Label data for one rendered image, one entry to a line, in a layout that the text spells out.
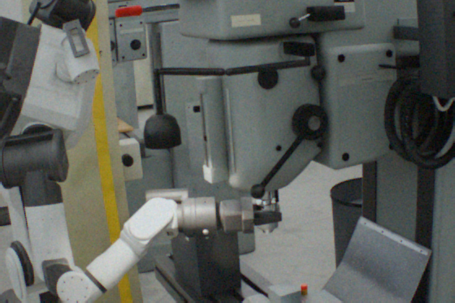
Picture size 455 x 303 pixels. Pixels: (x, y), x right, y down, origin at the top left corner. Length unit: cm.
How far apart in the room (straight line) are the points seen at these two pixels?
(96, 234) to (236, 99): 200
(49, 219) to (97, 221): 180
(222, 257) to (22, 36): 77
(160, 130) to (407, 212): 68
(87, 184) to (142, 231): 173
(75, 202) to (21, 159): 176
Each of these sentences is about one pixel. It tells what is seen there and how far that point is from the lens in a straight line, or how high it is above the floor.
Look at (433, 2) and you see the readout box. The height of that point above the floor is 169.
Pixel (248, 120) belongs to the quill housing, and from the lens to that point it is 123.
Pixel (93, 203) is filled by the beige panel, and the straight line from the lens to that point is 309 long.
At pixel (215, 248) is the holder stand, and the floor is 108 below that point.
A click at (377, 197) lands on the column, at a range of 167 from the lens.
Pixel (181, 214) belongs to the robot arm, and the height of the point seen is 126.
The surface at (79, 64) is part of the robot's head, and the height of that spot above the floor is 160.
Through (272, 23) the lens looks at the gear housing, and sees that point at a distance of 120.
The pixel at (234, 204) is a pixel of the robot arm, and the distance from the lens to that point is 139.
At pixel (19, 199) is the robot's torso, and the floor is 123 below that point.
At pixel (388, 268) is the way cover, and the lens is 162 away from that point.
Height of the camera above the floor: 172
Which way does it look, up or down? 13 degrees down
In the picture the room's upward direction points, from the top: 5 degrees counter-clockwise
